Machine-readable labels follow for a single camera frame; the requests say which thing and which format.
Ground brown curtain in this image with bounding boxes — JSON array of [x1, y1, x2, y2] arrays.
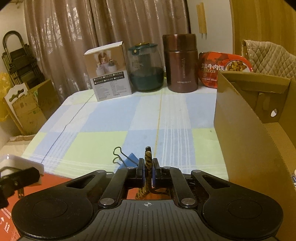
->
[[24, 0, 190, 101]]

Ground red instant rice box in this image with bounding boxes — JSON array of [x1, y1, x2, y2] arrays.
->
[[198, 52, 253, 89]]

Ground brown metal thermos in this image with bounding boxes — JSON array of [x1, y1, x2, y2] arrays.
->
[[163, 34, 198, 93]]

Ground blue white small packet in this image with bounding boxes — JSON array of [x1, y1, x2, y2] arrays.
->
[[291, 170, 296, 186]]

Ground green glass jar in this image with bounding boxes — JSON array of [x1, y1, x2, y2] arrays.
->
[[127, 43, 164, 92]]

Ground cardboard boxes on floor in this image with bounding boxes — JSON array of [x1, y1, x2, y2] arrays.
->
[[4, 80, 61, 135]]

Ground wooden door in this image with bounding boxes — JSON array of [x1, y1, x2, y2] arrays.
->
[[230, 0, 295, 55]]

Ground beige quilted chair cover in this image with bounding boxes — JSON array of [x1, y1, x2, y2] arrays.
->
[[241, 40, 295, 79]]

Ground blue binder clip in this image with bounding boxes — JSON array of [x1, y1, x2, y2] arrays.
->
[[112, 146, 139, 170]]

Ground brown cardboard box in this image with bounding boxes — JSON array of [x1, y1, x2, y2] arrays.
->
[[214, 71, 295, 240]]

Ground white product box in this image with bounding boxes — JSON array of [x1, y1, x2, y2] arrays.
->
[[84, 41, 132, 101]]

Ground wooden sticks on wall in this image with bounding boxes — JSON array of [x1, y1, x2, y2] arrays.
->
[[196, 2, 207, 36]]

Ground checkered table cloth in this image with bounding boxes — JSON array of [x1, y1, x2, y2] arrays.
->
[[23, 87, 228, 179]]

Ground yellow plastic bag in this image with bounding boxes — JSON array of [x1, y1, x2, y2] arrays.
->
[[0, 72, 13, 122]]

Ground white power plug adapter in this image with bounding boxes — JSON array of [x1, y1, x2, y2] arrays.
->
[[1, 154, 44, 199]]

